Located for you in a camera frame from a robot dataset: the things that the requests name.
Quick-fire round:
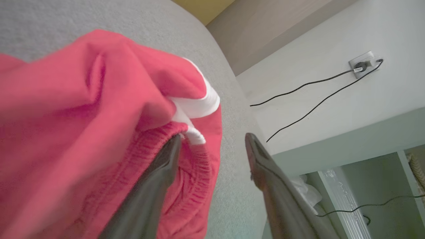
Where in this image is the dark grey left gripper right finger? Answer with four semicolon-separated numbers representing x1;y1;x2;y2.
245;132;340;239

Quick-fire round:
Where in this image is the white crumpled cloth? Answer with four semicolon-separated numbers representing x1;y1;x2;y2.
290;174;328;217

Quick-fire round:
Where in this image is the red basketball jersey white trim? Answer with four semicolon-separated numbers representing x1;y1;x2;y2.
0;29;222;239

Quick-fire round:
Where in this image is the light grey fabric sofa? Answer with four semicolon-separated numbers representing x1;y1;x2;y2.
0;0;270;239

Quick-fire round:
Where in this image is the black power plug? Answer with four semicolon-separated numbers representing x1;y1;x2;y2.
353;61;369;74

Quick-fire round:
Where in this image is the clear plastic wrapped panel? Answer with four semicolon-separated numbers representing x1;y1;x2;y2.
320;167;373;239

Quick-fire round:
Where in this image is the woven wicker basket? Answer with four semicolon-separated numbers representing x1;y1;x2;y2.
405;153;425;197

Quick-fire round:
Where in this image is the white open shelf unit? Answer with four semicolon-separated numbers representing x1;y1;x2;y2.
262;106;425;239

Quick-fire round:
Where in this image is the white wall power socket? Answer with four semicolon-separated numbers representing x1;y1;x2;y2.
348;51;383;79

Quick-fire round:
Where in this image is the thin black power cable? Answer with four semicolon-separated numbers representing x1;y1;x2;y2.
250;68;358;107
266;58;384;143

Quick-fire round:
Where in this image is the thin black cable in shelf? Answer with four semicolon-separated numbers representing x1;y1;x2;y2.
315;194;425;226

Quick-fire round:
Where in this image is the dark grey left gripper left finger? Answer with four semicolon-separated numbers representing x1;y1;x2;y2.
99;134;183;239

